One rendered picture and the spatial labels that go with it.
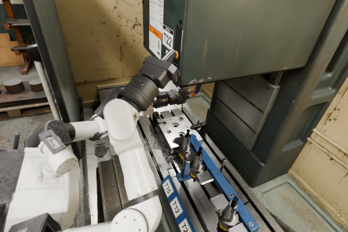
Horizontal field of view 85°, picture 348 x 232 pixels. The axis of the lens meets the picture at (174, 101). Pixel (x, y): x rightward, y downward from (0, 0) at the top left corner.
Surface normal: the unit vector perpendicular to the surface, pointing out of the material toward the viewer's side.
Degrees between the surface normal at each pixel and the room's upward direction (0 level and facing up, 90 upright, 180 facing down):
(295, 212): 0
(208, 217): 0
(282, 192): 0
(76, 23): 90
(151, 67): 30
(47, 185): 23
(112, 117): 35
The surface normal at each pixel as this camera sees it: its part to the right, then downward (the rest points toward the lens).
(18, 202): 0.42, -0.83
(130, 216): -0.18, -0.29
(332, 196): -0.92, 0.17
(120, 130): 0.02, -0.37
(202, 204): 0.06, -0.83
